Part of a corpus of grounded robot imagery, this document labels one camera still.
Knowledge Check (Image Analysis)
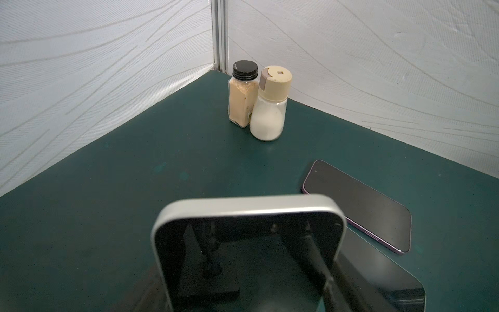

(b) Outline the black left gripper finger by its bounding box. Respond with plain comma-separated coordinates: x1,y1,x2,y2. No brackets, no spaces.
322,261,396,311

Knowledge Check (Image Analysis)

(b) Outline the black phone silver edge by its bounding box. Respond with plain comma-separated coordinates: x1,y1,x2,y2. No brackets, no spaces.
151,195,346,311

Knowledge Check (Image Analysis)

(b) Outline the black phone purple edge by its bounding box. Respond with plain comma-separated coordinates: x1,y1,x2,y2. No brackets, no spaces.
301,160,412,255

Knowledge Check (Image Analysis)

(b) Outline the white salt shaker beige cap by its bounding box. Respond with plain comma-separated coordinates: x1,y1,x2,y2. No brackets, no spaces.
249,65,292,142

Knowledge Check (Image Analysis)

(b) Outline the spice jar black cap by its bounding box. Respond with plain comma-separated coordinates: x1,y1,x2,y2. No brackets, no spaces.
227,60,259,128

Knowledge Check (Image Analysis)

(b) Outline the aluminium frame corner post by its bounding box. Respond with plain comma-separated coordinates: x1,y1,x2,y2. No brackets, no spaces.
210,0,229,74

